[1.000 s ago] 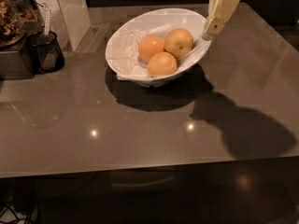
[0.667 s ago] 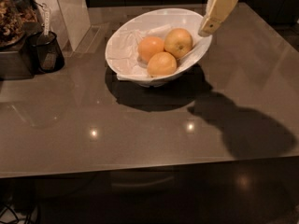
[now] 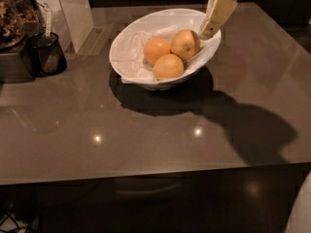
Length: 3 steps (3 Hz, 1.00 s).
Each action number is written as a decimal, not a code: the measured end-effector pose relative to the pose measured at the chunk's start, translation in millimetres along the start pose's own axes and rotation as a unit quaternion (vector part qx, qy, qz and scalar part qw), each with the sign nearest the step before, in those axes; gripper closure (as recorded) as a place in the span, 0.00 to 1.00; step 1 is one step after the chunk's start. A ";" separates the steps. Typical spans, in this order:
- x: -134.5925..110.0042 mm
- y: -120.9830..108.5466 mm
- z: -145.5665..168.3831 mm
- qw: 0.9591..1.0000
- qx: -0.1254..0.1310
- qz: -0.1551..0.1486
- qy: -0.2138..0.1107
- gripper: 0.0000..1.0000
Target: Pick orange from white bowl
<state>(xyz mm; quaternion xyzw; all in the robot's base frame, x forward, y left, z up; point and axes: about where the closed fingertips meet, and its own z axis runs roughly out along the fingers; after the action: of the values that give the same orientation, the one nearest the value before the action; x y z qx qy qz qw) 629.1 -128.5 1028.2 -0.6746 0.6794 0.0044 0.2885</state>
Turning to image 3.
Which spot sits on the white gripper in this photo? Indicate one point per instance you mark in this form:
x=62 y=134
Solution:
x=216 y=15

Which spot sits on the orange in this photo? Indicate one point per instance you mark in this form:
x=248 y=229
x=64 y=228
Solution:
x=185 y=44
x=169 y=66
x=156 y=48

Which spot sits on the white tilted bowl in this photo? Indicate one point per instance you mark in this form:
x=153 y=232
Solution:
x=183 y=18

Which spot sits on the white paper napkin liner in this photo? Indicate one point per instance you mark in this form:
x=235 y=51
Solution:
x=127 y=59

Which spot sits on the white standing board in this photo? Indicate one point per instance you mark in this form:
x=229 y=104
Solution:
x=71 y=21

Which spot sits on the white tag in cup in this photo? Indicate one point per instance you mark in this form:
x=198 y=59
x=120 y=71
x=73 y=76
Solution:
x=48 y=28

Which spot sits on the black mesh cup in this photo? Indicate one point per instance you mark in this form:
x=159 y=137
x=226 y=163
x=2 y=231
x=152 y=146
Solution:
x=48 y=54

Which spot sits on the dark box under jar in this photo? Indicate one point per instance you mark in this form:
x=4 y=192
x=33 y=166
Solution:
x=16 y=64

